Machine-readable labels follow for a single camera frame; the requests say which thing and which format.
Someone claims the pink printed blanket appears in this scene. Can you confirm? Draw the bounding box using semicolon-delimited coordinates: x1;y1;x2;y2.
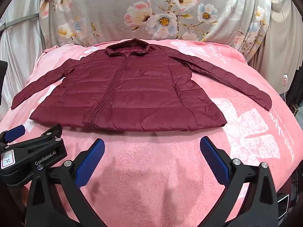
0;39;303;227

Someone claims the grey curtain strap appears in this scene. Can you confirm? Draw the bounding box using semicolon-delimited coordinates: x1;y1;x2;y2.
5;14;39;29

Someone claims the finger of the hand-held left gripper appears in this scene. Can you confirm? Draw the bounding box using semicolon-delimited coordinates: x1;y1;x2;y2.
0;124;26;145
24;123;63;147

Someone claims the white cable with switch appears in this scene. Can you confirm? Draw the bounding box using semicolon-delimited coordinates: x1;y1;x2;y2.
276;0;290;100

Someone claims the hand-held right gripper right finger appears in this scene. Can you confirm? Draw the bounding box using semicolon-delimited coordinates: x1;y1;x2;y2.
200;136;280;227

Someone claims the maroon puffer jacket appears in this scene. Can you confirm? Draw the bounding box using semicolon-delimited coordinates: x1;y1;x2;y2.
11;38;272;133

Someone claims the grey curtain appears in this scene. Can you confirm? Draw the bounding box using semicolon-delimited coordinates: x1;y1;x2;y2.
0;0;55;114
246;0;303;100

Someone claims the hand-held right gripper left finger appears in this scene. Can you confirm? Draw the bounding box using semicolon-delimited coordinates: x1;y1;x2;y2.
25;138;106;227

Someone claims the grey floral cloth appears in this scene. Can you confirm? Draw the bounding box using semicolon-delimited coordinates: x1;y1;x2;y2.
39;0;273;48

